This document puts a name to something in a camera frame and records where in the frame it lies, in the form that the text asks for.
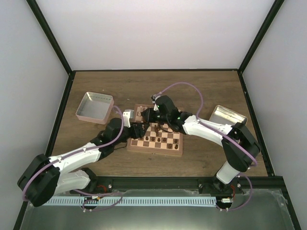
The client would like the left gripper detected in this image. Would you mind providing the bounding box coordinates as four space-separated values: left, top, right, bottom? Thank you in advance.
114 122 150 146

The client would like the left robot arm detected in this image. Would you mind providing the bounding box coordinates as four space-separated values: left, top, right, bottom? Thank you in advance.
17 118 149 207

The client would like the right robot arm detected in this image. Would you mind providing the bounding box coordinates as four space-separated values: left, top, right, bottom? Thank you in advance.
141 95 261 193

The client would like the wooden chess board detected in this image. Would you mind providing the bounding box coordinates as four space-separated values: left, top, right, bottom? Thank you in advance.
126 103 184 156

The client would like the pink metal tray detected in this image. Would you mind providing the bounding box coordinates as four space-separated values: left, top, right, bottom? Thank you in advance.
75 92 114 125

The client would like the gold metal tray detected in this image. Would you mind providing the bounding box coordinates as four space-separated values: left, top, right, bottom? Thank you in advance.
209 105 248 126

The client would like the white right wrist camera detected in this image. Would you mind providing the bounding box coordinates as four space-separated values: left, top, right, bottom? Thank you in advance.
151 93 161 104

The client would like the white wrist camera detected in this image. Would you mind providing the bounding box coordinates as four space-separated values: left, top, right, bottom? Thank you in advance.
151 93 161 104
123 109 134 128

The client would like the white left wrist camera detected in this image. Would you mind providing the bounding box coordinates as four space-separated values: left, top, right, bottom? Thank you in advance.
123 109 134 128

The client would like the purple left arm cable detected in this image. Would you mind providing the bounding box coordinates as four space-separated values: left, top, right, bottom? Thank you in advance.
22 105 125 202

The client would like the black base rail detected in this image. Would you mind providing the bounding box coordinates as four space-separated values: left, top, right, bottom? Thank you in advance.
95 176 286 196

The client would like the light blue cable duct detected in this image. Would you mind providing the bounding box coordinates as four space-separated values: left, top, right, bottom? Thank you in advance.
45 196 216 207

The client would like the black enclosure frame post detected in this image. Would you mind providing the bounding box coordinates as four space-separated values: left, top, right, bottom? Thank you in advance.
25 0 72 74

